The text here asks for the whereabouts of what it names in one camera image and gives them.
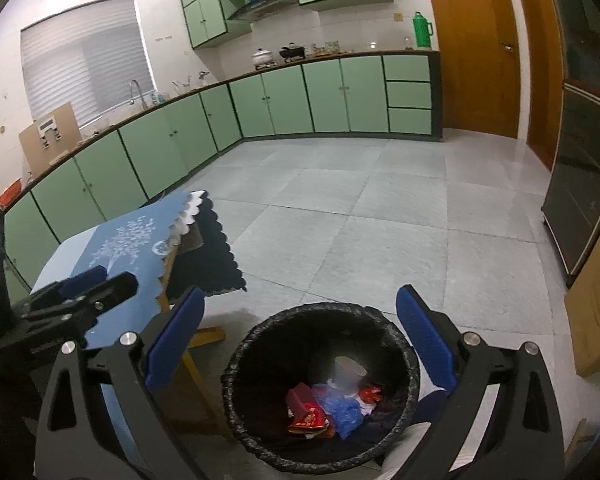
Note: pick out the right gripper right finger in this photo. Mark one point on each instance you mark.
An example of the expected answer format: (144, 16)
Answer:
(523, 437)

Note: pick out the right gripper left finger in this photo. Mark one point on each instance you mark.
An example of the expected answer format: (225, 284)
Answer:
(76, 437)

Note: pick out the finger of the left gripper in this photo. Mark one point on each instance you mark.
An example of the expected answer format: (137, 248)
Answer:
(77, 285)

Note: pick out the blue plastic bag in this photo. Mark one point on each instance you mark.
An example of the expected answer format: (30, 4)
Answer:
(343, 410)

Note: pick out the blue white paper cup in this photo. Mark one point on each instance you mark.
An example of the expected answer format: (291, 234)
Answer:
(347, 375)

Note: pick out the red paper cup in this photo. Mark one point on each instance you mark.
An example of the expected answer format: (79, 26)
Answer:
(307, 416)

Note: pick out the red plastic bag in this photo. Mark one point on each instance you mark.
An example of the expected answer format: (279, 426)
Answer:
(370, 394)

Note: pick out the white tissue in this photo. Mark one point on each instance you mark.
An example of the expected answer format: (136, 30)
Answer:
(366, 409)

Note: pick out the black trash bin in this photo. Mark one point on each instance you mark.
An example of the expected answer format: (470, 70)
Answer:
(300, 345)

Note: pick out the green lower kitchen cabinets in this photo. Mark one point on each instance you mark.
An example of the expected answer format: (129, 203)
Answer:
(385, 93)

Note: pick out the blue patterned tablecloth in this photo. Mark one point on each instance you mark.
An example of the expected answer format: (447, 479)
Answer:
(170, 246)

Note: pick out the orange plastic basin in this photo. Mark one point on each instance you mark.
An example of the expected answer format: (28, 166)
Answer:
(10, 194)

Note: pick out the brown cardboard box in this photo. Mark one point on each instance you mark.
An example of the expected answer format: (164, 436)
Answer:
(53, 135)

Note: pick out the cardboard box on floor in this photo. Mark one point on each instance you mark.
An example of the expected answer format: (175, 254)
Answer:
(583, 309)

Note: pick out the chrome sink faucet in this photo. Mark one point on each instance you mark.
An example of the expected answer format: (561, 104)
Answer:
(136, 94)

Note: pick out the window with white blinds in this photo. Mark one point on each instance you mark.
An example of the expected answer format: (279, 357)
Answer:
(85, 56)

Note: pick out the black glass cabinet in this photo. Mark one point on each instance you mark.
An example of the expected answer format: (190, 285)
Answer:
(571, 208)

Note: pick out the white cooking pot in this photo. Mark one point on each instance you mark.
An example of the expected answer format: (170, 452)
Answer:
(262, 58)

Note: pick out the black wok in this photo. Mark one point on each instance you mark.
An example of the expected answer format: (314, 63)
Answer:
(292, 53)

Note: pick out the range hood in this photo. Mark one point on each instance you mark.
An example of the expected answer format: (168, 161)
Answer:
(258, 9)

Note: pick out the brown wooden door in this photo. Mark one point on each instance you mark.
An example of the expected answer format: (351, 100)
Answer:
(546, 73)
(480, 65)

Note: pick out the green thermos bottle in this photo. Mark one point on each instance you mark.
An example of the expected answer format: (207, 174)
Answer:
(423, 31)

